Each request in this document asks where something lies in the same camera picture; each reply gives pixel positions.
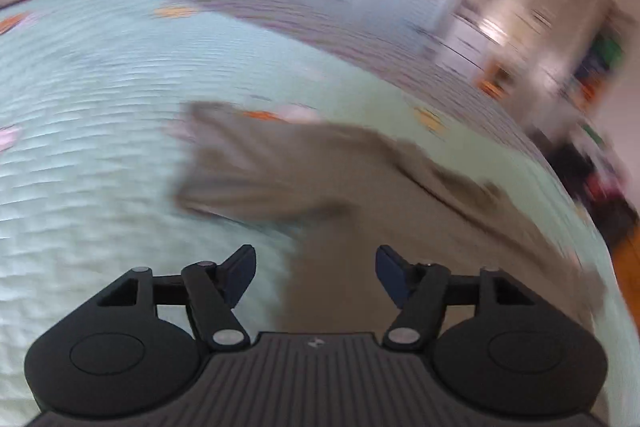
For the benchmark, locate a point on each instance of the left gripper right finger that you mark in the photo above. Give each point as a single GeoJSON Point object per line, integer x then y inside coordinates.
{"type": "Point", "coordinates": [418, 292]}

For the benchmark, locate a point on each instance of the mint quilted bee bedspread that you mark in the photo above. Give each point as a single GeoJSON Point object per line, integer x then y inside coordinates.
{"type": "Point", "coordinates": [91, 86]}

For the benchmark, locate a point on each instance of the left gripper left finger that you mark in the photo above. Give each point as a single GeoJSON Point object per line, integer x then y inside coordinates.
{"type": "Point", "coordinates": [213, 292]}

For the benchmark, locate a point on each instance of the grey t-shirt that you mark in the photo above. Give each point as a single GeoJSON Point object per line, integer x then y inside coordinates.
{"type": "Point", "coordinates": [352, 190]}

